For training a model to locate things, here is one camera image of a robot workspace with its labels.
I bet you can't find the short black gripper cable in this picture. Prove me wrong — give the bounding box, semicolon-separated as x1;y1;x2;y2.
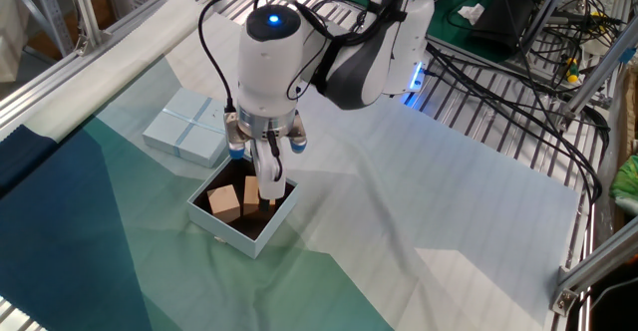
266;130;285;183

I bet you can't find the black pouch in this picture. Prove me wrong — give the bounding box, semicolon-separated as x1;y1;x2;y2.
470;0;538;57

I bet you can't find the slanted aluminium post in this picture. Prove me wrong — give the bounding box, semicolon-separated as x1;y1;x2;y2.
557;24;638;126

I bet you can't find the black cable bundle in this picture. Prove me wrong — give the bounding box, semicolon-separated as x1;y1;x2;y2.
423;0;613;207

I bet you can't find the light blue gift box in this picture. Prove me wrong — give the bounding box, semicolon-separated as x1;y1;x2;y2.
186;150;300;260

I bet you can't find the wooden cube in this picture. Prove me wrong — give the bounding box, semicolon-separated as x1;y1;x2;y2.
206;183;242;224
242;174;277;216

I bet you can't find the aluminium frame rail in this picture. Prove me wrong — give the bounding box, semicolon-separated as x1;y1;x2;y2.
0;0;263;131

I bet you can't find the perforated steel strut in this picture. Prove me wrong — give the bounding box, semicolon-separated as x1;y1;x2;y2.
24;0;77;58

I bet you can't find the silver blue-tipped wrist camera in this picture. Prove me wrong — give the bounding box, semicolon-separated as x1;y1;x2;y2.
288;113;309;155
222;111;247;162

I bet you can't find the light blue ribboned box lid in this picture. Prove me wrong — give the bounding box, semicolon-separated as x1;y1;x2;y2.
142;87;235;168

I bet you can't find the crumpled white paper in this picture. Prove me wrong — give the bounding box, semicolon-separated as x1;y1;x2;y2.
457;2;486;26

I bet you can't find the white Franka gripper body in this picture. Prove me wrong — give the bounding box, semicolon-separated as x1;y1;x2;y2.
248;135;289;204

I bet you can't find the blue green white tablecloth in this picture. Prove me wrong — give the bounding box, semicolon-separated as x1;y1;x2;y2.
0;0;582;331

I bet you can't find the green mat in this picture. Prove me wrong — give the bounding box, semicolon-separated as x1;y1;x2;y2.
311;0;529;66

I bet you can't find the aluminium frame post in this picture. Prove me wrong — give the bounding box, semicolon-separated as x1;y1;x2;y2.
64;0;115;57

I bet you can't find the green plastic bag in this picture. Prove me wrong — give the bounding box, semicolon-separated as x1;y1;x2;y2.
608;154;638;207

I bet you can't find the yellow green screwdriver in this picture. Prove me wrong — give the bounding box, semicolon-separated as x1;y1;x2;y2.
564;55;581;85

